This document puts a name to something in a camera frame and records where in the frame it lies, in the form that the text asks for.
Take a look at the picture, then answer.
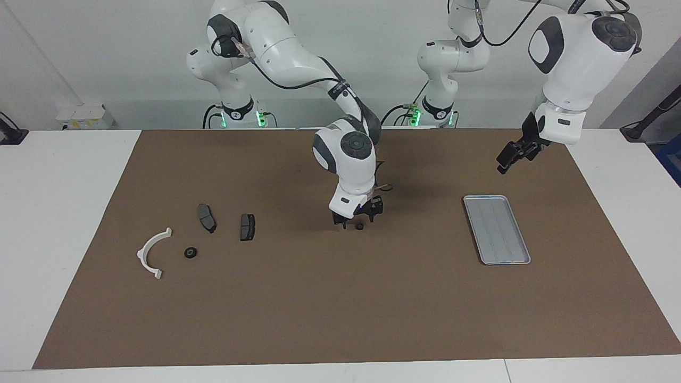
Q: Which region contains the black right base cable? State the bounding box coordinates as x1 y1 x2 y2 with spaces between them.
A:
203 104 224 129

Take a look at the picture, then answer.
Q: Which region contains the white box with yellow labels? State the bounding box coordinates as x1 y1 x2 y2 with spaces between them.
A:
56 104 115 130

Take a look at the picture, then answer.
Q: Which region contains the white curved plastic bracket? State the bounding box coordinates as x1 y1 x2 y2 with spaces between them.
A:
137 228 173 280

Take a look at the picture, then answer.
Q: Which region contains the brown table mat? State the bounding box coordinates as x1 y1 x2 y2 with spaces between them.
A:
32 128 681 369

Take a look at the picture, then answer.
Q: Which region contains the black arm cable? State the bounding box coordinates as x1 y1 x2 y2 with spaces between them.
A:
474 0 631 47
210 32 394 193

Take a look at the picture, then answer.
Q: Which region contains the black left base cable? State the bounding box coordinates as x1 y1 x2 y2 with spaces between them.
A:
379 80 430 127

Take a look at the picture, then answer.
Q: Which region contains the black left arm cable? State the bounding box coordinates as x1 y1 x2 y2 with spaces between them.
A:
474 0 631 47

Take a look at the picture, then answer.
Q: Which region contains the dark curved brake pad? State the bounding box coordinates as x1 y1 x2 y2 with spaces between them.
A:
197 204 217 234

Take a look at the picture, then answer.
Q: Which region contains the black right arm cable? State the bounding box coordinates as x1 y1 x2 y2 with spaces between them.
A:
210 32 394 193

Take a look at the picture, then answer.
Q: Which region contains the black stand foot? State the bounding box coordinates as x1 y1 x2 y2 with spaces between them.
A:
0 112 28 145

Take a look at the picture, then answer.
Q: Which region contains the black stand with pole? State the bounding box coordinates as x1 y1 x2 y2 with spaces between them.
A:
620 85 681 141

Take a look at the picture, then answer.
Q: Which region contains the silver metal tray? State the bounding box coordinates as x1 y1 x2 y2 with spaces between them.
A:
463 195 531 265

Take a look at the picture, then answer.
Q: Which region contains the blue crate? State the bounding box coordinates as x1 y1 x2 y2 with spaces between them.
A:
655 133 681 187

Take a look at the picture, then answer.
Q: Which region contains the black base cable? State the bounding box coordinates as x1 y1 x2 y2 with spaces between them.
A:
379 80 430 127
203 104 224 129

